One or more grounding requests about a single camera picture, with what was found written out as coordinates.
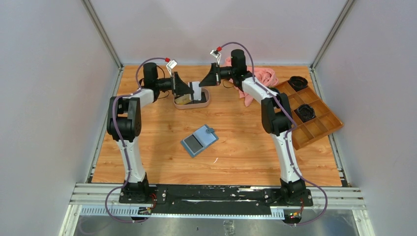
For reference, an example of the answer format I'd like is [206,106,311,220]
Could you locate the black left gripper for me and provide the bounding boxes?
[154,73,193,96]

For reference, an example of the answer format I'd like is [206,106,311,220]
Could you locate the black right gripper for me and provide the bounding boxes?
[199,63,236,88]

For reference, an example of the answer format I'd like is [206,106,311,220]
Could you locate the white silver credit card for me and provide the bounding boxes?
[188,81,202,101]

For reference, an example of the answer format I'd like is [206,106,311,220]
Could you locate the teal leather card holder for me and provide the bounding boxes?
[180,124,219,158]

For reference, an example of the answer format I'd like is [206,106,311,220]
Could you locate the black credit card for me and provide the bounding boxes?
[184,135,203,153]

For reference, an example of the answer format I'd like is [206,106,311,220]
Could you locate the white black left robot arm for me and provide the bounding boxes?
[107,60,193,203]

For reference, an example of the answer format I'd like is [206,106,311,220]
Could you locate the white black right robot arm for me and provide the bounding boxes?
[200,48,310,206]

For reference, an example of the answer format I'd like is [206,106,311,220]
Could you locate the gold credit card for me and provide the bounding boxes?
[174,94,192,106]

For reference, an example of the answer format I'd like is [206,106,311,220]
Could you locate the beige oval tray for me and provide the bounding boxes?
[173,88,210,110]

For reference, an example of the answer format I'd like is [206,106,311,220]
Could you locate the pink cloth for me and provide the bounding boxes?
[233,67,279,107]

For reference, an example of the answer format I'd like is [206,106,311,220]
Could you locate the rolled tie orange pattern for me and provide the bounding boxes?
[288,76,308,92]

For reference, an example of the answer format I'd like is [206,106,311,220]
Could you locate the wooden compartment organizer tray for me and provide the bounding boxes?
[276,76,344,150]

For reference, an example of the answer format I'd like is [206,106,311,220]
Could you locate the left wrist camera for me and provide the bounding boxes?
[165,58,178,77]

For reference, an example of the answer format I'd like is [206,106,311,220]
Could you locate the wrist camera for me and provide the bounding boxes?
[210,49,221,65]
[165,58,178,77]

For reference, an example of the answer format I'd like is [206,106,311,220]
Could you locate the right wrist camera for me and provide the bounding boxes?
[210,49,221,65]

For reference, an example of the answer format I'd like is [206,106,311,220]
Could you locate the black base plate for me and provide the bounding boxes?
[130,184,313,216]

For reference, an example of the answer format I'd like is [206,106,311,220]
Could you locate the aluminium frame rail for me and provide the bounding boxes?
[60,183,374,236]

